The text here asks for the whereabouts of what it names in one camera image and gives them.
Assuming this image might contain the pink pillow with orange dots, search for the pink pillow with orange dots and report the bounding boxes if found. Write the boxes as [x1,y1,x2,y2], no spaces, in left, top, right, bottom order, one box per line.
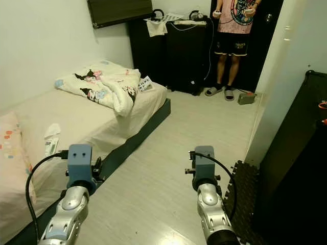
[0,111,37,215]

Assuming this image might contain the cream cartoon print blanket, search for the cream cartoon print blanket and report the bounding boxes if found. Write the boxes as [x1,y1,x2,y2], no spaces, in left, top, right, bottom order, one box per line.
[55,60,142,117]

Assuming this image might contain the cream sheeted mattress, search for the cream sheeted mattress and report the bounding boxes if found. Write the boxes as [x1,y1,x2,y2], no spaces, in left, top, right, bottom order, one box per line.
[0,82,168,240]

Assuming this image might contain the small green box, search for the small green box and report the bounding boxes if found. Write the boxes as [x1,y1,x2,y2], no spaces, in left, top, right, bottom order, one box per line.
[238,92,258,105]

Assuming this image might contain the black wardrobe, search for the black wardrobe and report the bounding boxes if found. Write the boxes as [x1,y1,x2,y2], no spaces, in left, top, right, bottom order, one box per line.
[253,70,327,245]

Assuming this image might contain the black cabinet on wheels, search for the black cabinet on wheels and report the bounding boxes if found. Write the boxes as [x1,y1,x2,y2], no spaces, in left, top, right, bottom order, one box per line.
[128,19,169,91]
[166,20,214,96]

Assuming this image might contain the black door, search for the black door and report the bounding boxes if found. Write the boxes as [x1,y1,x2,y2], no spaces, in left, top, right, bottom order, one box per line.
[209,0,284,92]

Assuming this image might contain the white hanging cloth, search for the white hanging cloth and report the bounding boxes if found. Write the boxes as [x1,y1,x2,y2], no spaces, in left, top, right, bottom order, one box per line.
[146,20,168,37]

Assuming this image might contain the white folded cloth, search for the white folded cloth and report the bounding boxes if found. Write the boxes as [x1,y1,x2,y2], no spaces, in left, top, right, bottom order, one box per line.
[174,19,207,26]

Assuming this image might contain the checkerboard sheet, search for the checkerboard sheet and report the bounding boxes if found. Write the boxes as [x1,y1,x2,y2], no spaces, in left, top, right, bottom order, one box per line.
[161,13,184,22]

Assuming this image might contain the black headset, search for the black headset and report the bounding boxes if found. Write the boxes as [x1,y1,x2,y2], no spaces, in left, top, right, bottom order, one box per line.
[189,10,207,21]

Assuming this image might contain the person in pink shirt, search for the person in pink shirt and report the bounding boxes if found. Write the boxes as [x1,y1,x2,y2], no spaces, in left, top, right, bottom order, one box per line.
[204,0,261,102]

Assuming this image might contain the white wardrobe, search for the white wardrobe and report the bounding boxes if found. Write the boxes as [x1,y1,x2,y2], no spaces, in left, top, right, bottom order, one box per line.
[244,0,327,154]

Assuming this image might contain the black headphones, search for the black headphones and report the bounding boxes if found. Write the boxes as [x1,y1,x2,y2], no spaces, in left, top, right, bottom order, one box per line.
[151,9,165,21]

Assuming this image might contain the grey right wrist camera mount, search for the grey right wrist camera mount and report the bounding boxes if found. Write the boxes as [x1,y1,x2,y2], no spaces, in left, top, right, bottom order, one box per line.
[193,146,216,185]

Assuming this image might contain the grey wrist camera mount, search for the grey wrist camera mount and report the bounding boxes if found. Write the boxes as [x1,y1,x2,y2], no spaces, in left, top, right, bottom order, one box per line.
[67,144,94,184]
[193,146,216,185]

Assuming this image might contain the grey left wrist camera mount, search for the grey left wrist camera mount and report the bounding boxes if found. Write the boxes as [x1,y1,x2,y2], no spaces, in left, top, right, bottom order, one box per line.
[67,144,94,184]

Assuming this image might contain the white cable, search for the white cable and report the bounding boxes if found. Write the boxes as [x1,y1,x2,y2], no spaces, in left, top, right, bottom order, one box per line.
[204,23,214,80]

